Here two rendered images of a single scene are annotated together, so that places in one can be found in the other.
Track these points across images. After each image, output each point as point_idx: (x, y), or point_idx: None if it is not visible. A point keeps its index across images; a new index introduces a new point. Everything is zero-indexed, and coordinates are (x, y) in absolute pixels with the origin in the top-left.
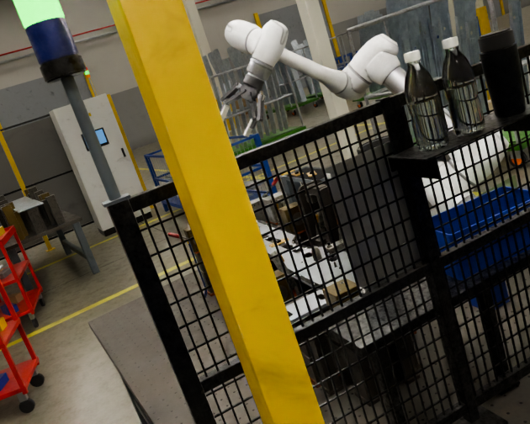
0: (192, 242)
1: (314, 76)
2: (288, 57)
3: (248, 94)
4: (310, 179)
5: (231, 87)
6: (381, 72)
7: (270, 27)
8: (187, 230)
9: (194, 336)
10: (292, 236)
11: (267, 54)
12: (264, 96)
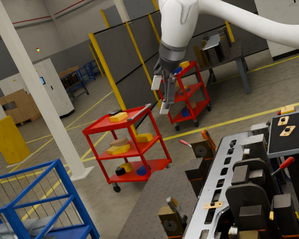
0: (194, 152)
1: (268, 40)
2: (232, 18)
3: (162, 73)
4: (273, 142)
5: (158, 60)
6: None
7: (169, 4)
8: (191, 142)
9: (165, 235)
10: (227, 203)
11: (167, 36)
12: (174, 78)
